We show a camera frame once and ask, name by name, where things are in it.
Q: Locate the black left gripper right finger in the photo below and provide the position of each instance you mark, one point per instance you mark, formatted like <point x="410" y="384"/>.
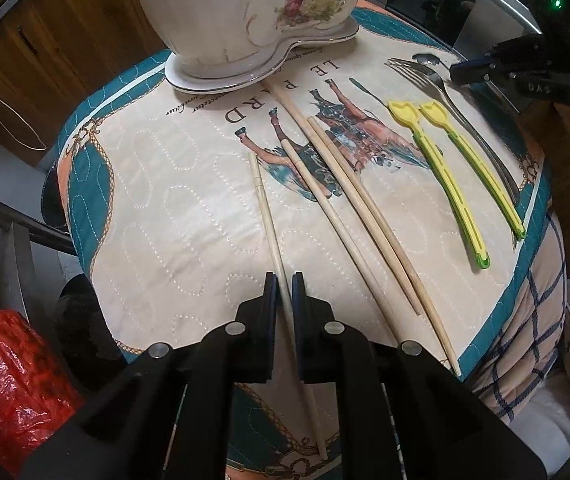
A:
<point x="314" y="360"/>

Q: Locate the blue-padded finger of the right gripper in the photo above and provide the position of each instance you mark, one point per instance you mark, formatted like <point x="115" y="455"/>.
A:
<point x="472" y="72"/>

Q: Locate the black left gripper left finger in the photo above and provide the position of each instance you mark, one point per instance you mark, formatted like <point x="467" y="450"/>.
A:
<point x="255" y="359"/>

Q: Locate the steel fork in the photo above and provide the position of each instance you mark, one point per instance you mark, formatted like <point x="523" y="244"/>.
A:
<point x="404" y="67"/>

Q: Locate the steel spoon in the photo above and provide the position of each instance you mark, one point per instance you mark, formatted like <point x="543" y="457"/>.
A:
<point x="426" y="64"/>

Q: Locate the wooden kitchen cabinet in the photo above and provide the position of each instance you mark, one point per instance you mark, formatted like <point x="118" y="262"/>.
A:
<point x="54" y="54"/>

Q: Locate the yellow green utensil right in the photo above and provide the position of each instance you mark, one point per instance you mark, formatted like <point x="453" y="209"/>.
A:
<point x="437" y="115"/>

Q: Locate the yellow green utensil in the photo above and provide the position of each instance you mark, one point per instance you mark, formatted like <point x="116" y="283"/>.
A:
<point x="437" y="115"/>
<point x="408" y="116"/>

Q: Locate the yellow green utensil left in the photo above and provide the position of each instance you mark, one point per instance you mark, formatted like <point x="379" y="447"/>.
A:
<point x="408" y="116"/>

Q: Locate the quilted horse print placemat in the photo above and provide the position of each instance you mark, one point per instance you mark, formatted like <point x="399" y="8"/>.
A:
<point x="163" y="214"/>

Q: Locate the plaid quilted cloth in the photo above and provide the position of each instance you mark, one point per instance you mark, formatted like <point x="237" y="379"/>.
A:
<point x="534" y="338"/>

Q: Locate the red plastic bag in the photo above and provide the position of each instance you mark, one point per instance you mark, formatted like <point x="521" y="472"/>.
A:
<point x="36" y="394"/>

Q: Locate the white floral ceramic utensil holder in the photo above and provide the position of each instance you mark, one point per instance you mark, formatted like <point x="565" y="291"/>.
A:
<point x="218" y="46"/>

